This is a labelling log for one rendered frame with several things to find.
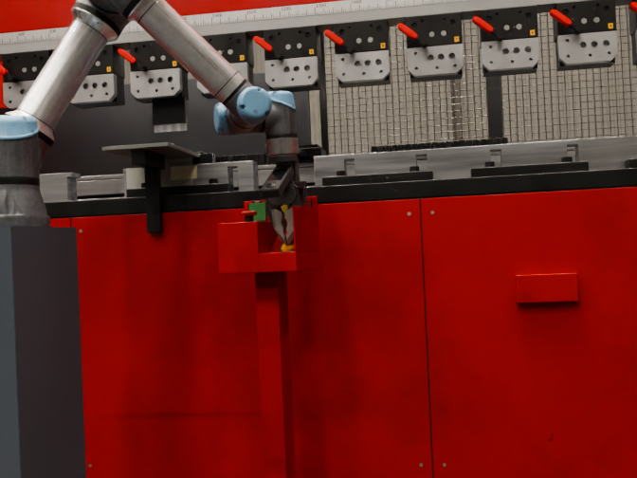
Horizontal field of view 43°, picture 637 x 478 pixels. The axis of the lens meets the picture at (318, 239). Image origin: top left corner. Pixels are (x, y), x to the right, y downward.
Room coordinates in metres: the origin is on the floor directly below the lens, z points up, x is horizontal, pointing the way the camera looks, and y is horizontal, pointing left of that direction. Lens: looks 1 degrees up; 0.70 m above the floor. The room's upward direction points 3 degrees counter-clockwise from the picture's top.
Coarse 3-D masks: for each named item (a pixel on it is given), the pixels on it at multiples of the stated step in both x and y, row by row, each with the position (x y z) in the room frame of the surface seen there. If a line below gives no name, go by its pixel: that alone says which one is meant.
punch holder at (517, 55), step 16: (480, 16) 2.15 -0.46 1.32; (496, 16) 2.14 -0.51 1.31; (512, 16) 2.13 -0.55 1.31; (528, 16) 2.13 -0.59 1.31; (480, 32) 2.19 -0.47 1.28; (512, 32) 2.14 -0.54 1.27; (528, 32) 2.13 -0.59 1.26; (496, 48) 2.14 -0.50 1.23; (512, 48) 2.13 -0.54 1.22; (528, 48) 2.14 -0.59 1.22; (496, 64) 2.14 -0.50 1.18; (512, 64) 2.13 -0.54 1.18; (528, 64) 2.13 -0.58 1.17
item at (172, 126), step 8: (152, 104) 2.33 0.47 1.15; (160, 104) 2.33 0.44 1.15; (168, 104) 2.32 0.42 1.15; (176, 104) 2.32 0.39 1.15; (184, 104) 2.32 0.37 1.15; (160, 112) 2.33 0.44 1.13; (168, 112) 2.32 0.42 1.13; (176, 112) 2.32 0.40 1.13; (184, 112) 2.32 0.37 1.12; (160, 120) 2.33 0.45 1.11; (168, 120) 2.32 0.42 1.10; (176, 120) 2.32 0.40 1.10; (184, 120) 2.32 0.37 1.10; (160, 128) 2.34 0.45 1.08; (168, 128) 2.33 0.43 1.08; (176, 128) 2.33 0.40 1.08; (184, 128) 2.33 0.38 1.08
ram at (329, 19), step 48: (0, 0) 2.38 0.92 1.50; (48, 0) 2.35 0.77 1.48; (192, 0) 2.28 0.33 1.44; (240, 0) 2.26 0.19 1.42; (288, 0) 2.23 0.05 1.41; (336, 0) 2.21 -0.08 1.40; (480, 0) 2.15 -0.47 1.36; (528, 0) 2.13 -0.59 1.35; (576, 0) 2.11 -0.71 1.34; (624, 0) 2.12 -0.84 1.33; (0, 48) 2.38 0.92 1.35; (48, 48) 2.35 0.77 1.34
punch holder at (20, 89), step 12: (12, 60) 2.37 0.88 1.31; (24, 60) 2.36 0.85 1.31; (36, 60) 2.36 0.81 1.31; (12, 72) 2.37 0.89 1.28; (24, 72) 2.37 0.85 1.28; (36, 72) 2.36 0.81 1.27; (12, 84) 2.37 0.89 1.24; (24, 84) 2.36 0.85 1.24; (12, 96) 2.37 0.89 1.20; (24, 96) 2.36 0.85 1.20; (12, 108) 2.37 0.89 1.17
